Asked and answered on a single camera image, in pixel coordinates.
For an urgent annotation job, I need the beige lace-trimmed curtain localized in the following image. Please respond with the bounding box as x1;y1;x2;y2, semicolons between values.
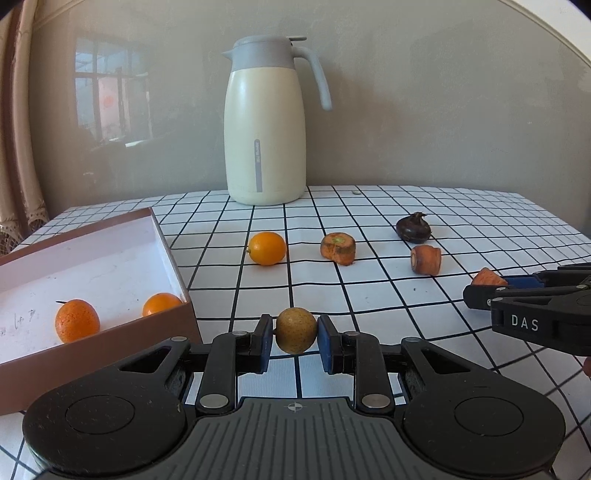
0;0;51;254

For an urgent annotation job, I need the cream thermos jug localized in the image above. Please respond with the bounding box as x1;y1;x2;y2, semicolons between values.
221;36;333;206

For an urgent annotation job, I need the white checkered tablecloth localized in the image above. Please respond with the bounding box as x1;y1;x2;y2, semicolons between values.
0;185;591;480

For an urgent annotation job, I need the orange mandarin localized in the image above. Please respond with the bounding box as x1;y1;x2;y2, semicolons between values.
142;292;183;318
55;299;100;343

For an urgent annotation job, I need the small orange kumquat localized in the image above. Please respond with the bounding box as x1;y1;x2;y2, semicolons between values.
247;232;287;266

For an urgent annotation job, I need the brown cardboard box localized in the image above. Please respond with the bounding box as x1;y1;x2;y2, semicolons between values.
0;207;202;416

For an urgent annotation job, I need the brown kiwi fruit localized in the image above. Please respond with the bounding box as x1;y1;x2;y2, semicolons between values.
275;307;318;354

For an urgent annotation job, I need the carrot piece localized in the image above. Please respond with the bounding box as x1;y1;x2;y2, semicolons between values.
471;268;509;287
321;232;356;266
410;244;442;276

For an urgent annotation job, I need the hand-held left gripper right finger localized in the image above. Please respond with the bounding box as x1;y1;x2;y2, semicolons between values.
317;315;481;414

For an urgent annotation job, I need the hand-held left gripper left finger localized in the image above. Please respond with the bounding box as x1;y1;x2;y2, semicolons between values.
117;314;274;415

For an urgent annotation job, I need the dark purple mangosteen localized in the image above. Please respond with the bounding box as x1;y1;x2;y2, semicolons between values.
396;212;432;243

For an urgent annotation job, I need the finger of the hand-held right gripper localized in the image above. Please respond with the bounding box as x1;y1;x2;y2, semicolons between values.
463;282;591;311
501;264;591;289

